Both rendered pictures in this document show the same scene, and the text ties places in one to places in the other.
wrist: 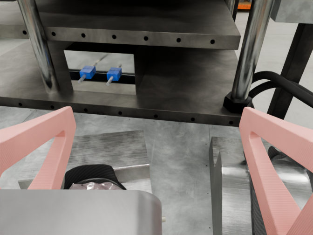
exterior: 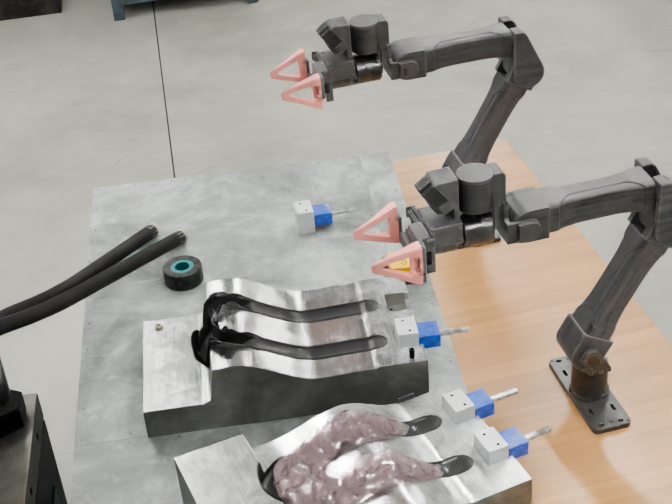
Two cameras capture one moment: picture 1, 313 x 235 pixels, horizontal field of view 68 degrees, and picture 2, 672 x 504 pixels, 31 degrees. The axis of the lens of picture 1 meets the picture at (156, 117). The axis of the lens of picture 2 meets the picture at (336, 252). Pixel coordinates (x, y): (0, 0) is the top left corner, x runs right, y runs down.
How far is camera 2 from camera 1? 1.86 m
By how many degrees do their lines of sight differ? 79
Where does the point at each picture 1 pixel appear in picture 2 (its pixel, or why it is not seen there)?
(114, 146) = (219, 475)
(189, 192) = not seen: hidden behind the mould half
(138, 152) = (223, 449)
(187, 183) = not seen: hidden behind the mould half
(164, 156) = (170, 485)
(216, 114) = (30, 446)
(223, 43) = not seen: outside the picture
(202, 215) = (263, 430)
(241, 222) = (290, 363)
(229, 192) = (265, 364)
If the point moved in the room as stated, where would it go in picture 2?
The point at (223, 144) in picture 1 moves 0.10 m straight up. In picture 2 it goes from (160, 398) to (151, 354)
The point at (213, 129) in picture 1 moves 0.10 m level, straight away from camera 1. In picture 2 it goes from (89, 439) to (34, 440)
